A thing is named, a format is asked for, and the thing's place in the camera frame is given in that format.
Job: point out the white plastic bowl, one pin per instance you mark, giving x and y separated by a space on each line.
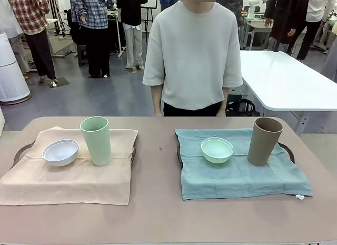
61 154

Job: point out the white rounded side table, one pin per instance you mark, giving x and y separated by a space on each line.
284 79

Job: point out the white box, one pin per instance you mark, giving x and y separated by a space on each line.
1 122

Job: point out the person in white t-shirt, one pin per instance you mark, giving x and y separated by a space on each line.
192 50

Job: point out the black light stand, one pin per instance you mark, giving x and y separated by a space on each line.
61 23

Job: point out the grey floor base plate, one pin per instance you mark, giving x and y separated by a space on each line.
58 81

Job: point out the grey background desk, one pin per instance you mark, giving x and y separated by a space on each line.
256 25

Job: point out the person in red plaid shirt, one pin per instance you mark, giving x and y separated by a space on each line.
31 18

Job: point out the person's right forearm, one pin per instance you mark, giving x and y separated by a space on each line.
157 100

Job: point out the blue-grey cloth mat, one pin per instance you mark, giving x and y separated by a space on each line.
237 179

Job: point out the beige cloth mat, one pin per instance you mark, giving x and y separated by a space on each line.
79 184

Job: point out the person in black top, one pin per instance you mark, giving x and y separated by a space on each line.
133 26

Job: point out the tall light green cup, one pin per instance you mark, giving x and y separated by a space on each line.
98 145

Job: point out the dark small stool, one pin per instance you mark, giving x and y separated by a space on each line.
82 54

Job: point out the tall brown cup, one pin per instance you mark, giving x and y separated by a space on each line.
263 145

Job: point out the person in white shirt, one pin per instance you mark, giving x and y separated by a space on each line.
313 21

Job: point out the dark brown plastic serving tray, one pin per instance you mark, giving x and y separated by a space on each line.
287 150
21 151

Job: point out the whiteboard on easel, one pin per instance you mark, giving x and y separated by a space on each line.
151 0

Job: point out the person in dark patterned jacket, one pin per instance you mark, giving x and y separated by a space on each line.
237 8

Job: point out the light green plastic bowl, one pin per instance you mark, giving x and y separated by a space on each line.
217 151

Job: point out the person in dark long coat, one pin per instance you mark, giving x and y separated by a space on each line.
287 18

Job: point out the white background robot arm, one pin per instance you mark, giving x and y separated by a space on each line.
253 2

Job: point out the white cylindrical air purifier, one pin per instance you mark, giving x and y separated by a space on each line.
11 71

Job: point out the person in blue plaid shirt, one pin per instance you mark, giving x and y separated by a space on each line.
92 15

